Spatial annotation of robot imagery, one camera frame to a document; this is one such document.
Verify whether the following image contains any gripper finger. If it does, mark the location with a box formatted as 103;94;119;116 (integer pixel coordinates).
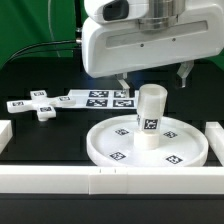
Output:
116;73;130;94
177;61;194;88

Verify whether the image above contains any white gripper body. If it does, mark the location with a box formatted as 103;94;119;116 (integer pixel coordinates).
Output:
82;0;224;78

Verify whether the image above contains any white round table top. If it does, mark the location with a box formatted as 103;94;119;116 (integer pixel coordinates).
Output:
86;115;208;167

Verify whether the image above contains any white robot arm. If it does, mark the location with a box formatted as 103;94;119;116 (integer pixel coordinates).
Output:
82;0;224;80

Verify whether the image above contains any white marker sheet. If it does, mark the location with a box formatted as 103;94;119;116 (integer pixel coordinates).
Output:
61;88;140;111

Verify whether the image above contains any white right fence block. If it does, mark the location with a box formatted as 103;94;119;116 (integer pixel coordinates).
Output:
205;122;224;167

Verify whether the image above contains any white fence block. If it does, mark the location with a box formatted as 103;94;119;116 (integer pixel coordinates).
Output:
0;120;13;154
205;122;224;167

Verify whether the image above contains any white cross-shaped table base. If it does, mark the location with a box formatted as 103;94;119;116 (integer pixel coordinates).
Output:
7;90;76;122

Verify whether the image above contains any white front fence bar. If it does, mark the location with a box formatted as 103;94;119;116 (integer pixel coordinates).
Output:
0;165;224;195

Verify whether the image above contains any white left fence block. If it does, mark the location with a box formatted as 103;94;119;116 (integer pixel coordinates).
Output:
0;120;13;154

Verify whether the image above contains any black upright cable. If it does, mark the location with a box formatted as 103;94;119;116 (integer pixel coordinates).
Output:
73;0;85;44

